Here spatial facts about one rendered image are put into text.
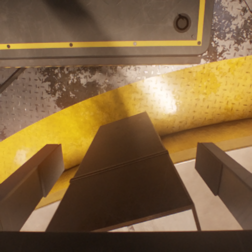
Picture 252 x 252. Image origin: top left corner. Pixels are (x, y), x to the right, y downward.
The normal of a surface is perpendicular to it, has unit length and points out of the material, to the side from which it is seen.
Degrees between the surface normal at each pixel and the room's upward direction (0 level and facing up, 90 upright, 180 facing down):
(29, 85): 0
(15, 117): 0
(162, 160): 90
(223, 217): 0
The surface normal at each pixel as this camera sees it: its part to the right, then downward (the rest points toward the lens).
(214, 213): 0.00, 0.28
